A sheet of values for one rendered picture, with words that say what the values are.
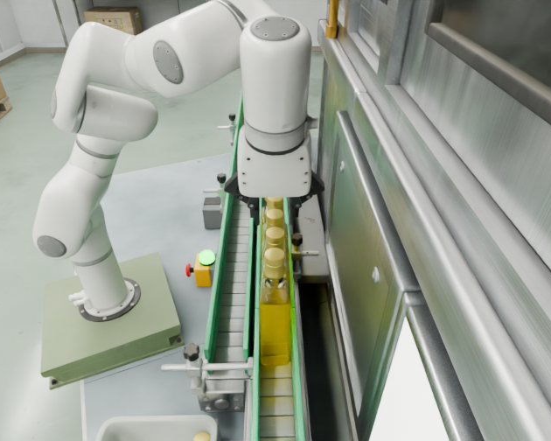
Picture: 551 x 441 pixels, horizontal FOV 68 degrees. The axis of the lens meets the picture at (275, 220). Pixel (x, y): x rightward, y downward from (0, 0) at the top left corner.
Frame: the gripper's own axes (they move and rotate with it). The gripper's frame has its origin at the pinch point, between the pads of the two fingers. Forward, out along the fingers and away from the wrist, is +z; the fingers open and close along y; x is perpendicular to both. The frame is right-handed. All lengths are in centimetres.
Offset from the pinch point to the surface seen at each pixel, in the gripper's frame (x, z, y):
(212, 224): -45, 62, 20
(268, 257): 3.1, 8.4, 1.1
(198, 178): -78, 73, 30
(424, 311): 23.4, -13.5, -13.6
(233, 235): -29, 46, 11
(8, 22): -532, 227, 360
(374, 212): 8.0, -9.2, -12.4
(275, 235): -2.4, 9.9, -0.4
